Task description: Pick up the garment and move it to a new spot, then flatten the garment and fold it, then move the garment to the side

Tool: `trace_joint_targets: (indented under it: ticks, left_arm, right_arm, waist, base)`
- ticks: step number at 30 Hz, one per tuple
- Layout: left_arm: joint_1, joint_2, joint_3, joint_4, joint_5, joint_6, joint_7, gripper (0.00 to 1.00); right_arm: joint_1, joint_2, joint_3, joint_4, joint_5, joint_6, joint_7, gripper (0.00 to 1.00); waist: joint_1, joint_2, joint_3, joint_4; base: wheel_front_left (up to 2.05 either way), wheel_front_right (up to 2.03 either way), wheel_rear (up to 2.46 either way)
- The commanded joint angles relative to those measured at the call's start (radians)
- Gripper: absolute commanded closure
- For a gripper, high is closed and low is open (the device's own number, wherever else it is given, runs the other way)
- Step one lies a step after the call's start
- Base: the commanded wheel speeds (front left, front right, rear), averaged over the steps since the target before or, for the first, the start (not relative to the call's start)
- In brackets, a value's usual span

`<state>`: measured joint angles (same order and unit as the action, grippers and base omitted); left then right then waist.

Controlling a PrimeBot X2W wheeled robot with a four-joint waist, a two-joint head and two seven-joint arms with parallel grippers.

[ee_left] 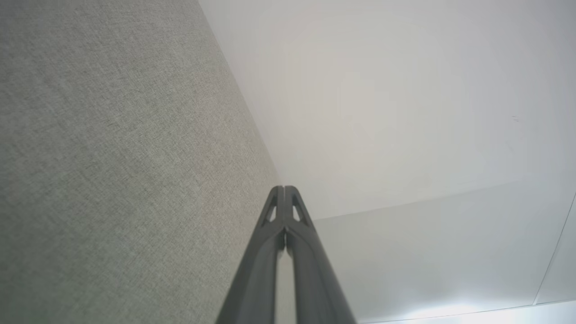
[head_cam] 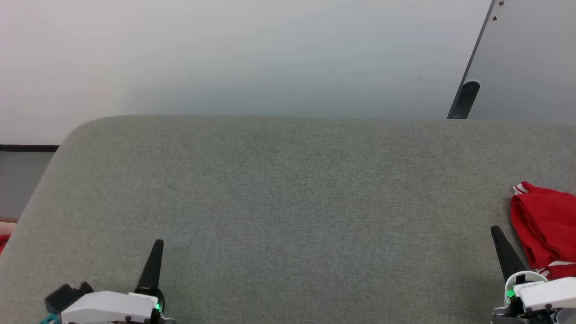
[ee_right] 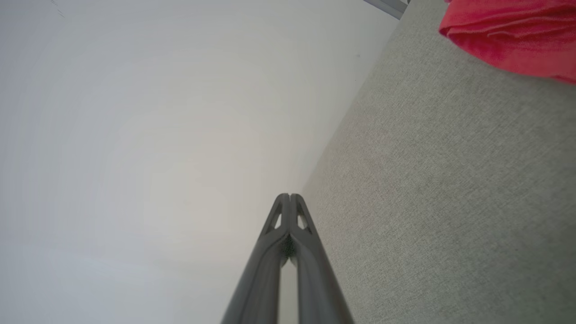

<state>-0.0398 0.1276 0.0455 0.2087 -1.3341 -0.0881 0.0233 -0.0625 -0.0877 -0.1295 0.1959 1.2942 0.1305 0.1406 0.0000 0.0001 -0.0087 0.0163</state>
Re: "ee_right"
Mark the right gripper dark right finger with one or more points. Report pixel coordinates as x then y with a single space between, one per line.
317 279

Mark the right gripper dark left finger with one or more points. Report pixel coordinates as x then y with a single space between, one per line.
263 270

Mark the red white basketball jersey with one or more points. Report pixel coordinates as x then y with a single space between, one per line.
517 36

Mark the grey metal frame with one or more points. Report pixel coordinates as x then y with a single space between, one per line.
389 6

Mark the grey fabric sofa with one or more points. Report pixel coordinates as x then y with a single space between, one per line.
450 202

